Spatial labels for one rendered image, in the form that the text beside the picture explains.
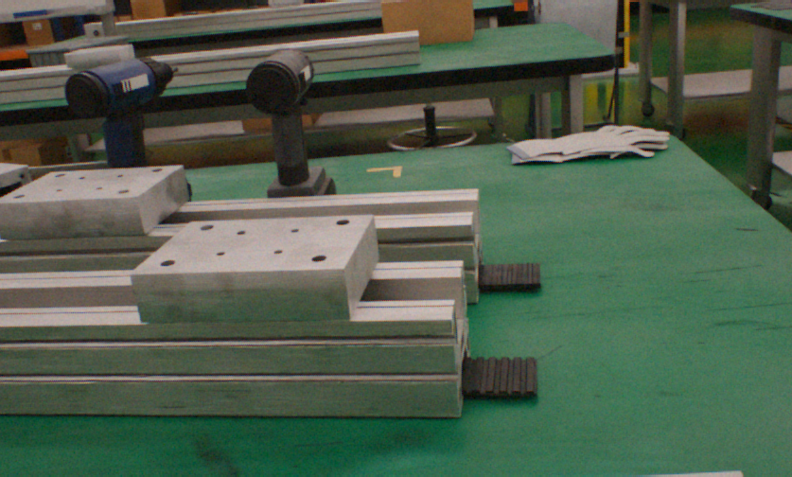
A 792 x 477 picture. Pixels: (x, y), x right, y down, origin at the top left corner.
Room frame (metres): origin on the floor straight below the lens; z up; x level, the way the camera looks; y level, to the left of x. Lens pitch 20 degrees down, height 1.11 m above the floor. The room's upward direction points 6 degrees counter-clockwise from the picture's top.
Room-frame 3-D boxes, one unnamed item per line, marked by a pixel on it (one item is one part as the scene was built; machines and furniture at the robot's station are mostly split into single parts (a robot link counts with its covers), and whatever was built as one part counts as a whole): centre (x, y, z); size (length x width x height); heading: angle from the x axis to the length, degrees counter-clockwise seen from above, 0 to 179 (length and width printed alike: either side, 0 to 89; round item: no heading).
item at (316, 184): (0.98, 0.12, 0.89); 0.20 x 0.08 x 0.22; 175
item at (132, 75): (1.06, 0.34, 0.89); 0.20 x 0.08 x 0.22; 158
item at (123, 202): (0.80, 0.32, 0.87); 0.16 x 0.11 x 0.07; 79
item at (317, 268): (0.56, 0.11, 0.87); 0.16 x 0.11 x 0.07; 79
